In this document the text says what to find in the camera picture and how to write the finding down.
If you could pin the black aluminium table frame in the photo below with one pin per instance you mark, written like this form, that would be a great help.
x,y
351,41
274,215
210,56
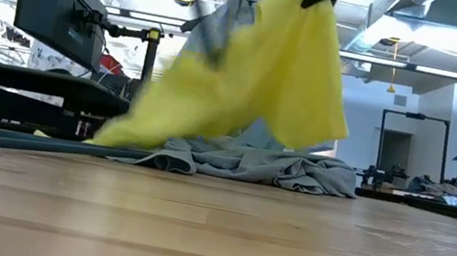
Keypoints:
x,y
451,213

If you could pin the yellow t-shirt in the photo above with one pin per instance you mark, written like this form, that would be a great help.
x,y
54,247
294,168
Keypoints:
x,y
264,83

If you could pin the wall vent grille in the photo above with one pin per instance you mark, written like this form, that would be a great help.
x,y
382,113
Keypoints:
x,y
400,99

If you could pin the black garment rack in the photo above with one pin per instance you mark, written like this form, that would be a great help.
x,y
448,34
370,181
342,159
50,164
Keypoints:
x,y
416,116

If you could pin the black monitor stand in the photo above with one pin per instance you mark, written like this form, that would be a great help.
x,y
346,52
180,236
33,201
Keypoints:
x,y
148,68

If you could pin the large black monitor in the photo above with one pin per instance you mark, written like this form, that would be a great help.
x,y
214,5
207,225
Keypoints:
x,y
59,2

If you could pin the grey t-shirt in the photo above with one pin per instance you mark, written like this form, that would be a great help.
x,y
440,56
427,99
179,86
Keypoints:
x,y
250,164

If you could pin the red object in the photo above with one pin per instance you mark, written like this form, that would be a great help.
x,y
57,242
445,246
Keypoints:
x,y
109,64

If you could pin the grey clothes pile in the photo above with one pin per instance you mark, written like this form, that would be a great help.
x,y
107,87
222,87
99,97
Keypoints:
x,y
441,189

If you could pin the light blue patterned shirt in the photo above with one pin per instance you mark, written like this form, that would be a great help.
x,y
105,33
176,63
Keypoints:
x,y
228,16

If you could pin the black background robot arm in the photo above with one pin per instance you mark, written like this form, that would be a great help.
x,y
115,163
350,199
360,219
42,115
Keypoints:
x,y
381,174

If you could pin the dark grey desk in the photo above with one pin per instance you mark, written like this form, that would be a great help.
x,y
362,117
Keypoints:
x,y
31,81

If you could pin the wooden table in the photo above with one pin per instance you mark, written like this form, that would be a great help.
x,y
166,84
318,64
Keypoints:
x,y
412,194

